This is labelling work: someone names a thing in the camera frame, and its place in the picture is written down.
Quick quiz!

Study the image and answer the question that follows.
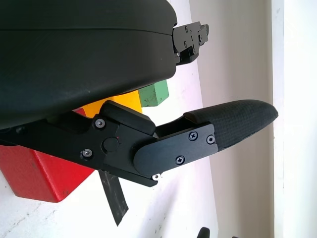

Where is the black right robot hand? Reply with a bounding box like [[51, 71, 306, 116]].
[[197, 227, 211, 238]]

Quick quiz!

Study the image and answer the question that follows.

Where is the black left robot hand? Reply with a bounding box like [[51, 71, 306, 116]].
[[0, 0, 278, 188]]

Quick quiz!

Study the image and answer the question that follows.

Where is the yellow wooden block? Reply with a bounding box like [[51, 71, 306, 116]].
[[81, 90, 143, 118]]

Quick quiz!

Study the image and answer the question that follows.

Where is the green wooden block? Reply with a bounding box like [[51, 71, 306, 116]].
[[138, 79, 170, 108]]

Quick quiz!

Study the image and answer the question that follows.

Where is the red wooden block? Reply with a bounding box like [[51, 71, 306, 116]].
[[0, 108, 95, 203]]

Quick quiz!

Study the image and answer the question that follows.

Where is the black tape strip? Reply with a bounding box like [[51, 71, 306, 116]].
[[99, 170, 130, 227]]

